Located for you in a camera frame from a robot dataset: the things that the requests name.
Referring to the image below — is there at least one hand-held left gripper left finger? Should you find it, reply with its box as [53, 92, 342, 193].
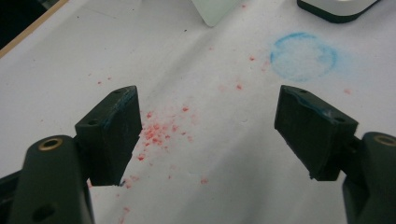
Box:
[7, 85, 144, 224]

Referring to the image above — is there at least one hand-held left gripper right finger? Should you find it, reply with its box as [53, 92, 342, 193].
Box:
[273, 84, 396, 224]

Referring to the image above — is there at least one scribbled glass whiteboard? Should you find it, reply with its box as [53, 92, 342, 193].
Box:
[190, 0, 248, 28]

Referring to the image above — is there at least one white paper table sheet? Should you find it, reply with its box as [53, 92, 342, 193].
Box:
[0, 0, 396, 224]

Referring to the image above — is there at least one white whiteboard eraser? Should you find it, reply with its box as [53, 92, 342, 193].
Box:
[296, 0, 382, 24]

